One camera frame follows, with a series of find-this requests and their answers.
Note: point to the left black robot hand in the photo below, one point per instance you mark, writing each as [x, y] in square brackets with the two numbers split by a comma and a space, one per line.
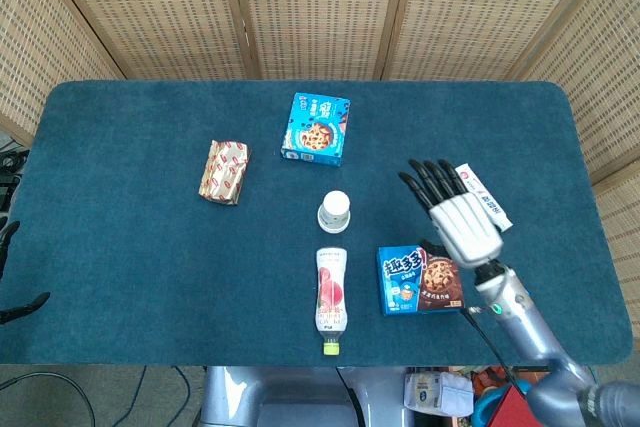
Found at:
[22, 308]

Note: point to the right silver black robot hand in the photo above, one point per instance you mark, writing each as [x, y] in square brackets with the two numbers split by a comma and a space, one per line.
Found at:
[465, 227]

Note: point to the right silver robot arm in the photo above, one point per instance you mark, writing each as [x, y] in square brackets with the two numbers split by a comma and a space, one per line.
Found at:
[530, 322]

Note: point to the blue and brown cookie box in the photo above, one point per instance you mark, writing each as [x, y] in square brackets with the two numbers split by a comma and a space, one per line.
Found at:
[405, 287]

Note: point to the white toothpaste tube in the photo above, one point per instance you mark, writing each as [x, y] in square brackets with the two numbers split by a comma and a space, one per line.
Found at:
[496, 210]

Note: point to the blue felt table mat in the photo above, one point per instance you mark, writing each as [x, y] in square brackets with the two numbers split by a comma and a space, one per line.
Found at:
[150, 257]

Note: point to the peach drink bottle green cap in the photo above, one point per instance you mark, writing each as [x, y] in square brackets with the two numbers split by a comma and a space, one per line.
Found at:
[330, 292]

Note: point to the orange clutter items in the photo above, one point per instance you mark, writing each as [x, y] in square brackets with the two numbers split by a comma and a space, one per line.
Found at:
[492, 378]

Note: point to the white fabric bag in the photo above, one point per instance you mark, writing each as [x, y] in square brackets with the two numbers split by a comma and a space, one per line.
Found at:
[437, 394]

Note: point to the blue round object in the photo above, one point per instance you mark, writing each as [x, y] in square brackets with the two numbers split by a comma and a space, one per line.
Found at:
[485, 409]

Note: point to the wicker folding screen panel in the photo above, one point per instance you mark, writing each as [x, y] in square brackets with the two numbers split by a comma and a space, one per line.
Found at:
[160, 12]
[475, 12]
[320, 12]
[30, 47]
[600, 97]

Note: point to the gold red snack package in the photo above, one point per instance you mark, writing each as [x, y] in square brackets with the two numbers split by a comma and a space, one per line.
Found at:
[223, 172]

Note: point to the grey robot torso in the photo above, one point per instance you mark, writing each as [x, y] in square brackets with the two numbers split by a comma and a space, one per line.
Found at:
[280, 397]

